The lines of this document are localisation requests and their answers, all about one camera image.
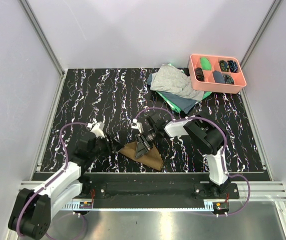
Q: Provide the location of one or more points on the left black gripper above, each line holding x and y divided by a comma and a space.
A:
112, 144

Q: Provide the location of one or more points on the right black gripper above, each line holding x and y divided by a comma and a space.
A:
140, 149

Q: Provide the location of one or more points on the brown cloth napkin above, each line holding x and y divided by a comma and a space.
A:
152, 159

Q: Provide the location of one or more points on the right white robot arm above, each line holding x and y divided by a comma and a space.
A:
208, 137

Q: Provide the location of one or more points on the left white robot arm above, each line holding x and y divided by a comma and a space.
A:
35, 208

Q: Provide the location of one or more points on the grey cloth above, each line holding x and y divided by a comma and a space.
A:
175, 81

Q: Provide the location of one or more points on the green cloth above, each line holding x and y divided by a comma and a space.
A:
175, 87

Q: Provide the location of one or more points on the dark brown rolled sock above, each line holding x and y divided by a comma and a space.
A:
199, 74

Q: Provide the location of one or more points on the pink compartment tray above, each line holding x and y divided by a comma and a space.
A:
209, 85

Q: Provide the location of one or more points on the blue grey rolled sock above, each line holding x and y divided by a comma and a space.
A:
218, 77

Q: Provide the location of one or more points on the green rolled sock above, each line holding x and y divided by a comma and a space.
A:
205, 64

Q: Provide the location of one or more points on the patterned sock bottom right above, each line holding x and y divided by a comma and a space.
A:
228, 79

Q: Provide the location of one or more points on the patterned sock top middle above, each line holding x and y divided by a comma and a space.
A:
224, 67

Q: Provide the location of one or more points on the dark patterned sock top right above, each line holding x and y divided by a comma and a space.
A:
233, 66

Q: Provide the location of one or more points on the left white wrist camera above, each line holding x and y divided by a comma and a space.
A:
97, 129

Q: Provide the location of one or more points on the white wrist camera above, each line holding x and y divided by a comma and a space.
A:
137, 125
97, 129

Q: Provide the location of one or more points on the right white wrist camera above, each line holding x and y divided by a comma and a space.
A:
137, 125

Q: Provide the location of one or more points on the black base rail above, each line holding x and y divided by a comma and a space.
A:
154, 191

